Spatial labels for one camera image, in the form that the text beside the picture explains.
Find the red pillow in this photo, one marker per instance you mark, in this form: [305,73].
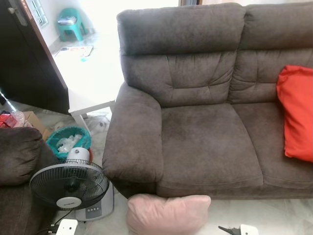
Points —
[296,112]

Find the grey-brown two-seat sofa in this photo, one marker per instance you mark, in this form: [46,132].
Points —
[205,137]

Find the pink pillow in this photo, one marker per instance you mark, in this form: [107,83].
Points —
[168,213]

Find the pale floor mat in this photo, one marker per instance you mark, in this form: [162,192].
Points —
[77,50]

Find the grey-brown long sofa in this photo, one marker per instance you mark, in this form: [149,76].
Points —
[19,156]

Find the white table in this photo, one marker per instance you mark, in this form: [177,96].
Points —
[93,83]

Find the teal plastic basket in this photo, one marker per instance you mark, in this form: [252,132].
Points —
[61,137]

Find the black and white fan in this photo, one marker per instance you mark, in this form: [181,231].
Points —
[68,186]

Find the teal plastic stool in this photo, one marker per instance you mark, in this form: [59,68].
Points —
[71,29]

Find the brown cardboard box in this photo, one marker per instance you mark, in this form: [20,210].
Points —
[36,122]

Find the white louvred window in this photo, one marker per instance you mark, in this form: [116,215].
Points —
[38,12]

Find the dark wooden door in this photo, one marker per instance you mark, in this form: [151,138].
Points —
[24,58]

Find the red and white packages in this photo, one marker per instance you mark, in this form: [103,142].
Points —
[7,120]

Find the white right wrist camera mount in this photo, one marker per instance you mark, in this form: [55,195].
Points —
[249,230]

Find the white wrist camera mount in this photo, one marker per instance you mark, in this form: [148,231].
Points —
[249,230]
[67,228]

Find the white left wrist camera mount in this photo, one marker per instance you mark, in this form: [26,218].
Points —
[67,228]

